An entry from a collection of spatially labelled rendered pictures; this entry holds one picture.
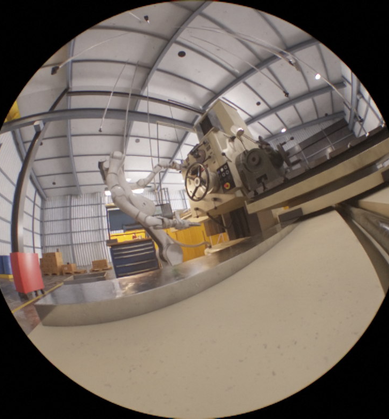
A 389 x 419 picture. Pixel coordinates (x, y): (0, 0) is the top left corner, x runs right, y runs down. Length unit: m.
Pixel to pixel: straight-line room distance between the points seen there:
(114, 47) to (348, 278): 8.05
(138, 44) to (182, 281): 7.78
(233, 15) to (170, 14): 2.41
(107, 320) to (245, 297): 0.16
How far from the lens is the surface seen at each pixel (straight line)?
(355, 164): 0.87
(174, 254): 1.09
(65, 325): 0.21
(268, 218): 1.81
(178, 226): 0.97
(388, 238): 0.28
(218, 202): 1.38
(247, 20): 7.99
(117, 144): 10.87
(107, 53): 8.12
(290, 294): 0.16
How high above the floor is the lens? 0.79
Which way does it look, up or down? 12 degrees up
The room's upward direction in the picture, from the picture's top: 14 degrees counter-clockwise
